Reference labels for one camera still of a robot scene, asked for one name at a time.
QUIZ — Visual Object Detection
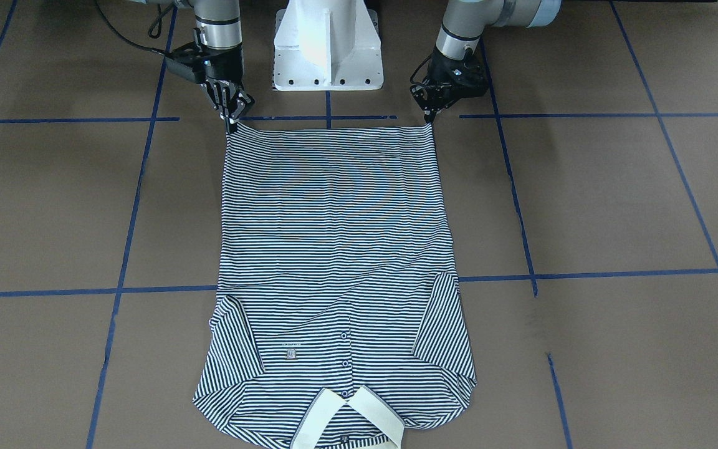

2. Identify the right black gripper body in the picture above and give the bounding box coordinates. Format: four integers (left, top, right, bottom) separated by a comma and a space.
203, 44, 244, 100

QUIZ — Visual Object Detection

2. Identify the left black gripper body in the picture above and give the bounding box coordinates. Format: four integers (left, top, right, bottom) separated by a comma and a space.
410, 49, 477, 111

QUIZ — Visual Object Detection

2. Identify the blue white striped polo shirt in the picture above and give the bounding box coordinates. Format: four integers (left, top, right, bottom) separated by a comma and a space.
192, 125, 477, 448

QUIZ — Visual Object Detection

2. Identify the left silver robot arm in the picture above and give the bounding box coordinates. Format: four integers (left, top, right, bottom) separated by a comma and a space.
410, 1, 562, 124

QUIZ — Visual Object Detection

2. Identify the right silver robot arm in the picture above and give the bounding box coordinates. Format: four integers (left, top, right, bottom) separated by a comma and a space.
148, 1, 254, 135

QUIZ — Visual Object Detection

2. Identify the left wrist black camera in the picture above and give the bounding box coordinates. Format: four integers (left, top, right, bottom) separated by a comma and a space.
449, 57, 489, 99

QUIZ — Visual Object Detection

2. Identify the wrist black camera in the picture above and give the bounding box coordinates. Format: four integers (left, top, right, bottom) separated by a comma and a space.
163, 42, 207, 84
449, 57, 489, 99

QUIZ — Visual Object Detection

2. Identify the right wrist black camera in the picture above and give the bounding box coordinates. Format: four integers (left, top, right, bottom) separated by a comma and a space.
163, 42, 207, 84

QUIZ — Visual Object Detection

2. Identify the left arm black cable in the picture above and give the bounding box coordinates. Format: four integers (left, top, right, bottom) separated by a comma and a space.
409, 53, 438, 100

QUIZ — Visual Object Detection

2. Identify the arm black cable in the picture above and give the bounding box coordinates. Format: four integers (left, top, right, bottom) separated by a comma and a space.
94, 0, 176, 57
409, 53, 438, 100

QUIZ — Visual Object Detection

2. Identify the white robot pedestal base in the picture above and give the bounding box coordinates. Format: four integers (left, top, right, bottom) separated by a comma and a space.
272, 1, 385, 92

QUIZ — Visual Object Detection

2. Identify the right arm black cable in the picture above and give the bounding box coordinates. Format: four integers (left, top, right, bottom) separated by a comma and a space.
94, 0, 176, 57

